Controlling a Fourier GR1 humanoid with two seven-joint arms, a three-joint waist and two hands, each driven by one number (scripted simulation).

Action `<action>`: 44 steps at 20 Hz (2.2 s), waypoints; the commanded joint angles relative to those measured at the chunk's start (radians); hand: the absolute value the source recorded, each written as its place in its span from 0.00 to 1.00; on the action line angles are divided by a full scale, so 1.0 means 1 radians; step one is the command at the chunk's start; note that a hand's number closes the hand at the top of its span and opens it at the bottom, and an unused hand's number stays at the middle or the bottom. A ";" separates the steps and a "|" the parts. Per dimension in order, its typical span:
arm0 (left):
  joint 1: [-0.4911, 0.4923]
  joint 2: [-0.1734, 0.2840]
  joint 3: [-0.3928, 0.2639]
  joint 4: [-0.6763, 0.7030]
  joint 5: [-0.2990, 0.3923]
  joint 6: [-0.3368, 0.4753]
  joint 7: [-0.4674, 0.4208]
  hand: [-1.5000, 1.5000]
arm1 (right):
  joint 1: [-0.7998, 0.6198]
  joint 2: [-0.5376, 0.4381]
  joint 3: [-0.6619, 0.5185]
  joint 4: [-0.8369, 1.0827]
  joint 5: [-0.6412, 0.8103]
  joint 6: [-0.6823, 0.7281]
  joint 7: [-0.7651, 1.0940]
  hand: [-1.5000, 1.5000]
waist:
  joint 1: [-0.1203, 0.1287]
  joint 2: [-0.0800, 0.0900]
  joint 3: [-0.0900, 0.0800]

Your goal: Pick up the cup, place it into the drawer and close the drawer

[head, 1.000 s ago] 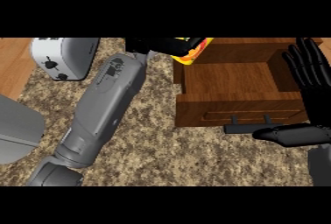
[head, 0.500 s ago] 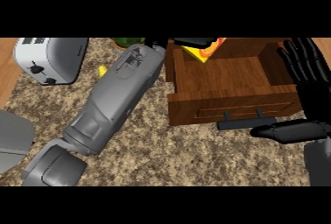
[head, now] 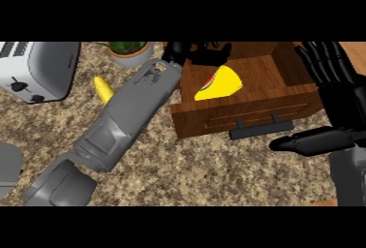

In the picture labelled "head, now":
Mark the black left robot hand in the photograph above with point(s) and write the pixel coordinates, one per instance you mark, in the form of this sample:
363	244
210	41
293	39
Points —
210	55

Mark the potted green plant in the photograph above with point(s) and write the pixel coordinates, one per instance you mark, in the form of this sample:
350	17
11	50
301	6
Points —
129	53

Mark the brown wooden drawer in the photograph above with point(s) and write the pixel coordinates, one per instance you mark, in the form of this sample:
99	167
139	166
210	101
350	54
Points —
200	121
265	72

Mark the brown wooden drawer front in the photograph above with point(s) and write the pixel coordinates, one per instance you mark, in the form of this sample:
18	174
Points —
200	121

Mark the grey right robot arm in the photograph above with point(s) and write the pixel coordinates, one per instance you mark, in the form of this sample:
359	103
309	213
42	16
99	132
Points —
350	177

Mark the grey rounded object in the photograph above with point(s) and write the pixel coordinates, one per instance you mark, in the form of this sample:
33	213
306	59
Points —
9	168

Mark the white and grey toaster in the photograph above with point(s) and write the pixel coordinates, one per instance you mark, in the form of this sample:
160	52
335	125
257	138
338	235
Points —
45	69

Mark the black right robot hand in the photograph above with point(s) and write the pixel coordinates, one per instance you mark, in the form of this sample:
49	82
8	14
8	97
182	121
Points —
343	106

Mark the yellow corn cob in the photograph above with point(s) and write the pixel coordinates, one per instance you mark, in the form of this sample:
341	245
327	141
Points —
102	88

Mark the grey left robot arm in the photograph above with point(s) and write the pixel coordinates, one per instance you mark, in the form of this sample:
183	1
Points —
129	106

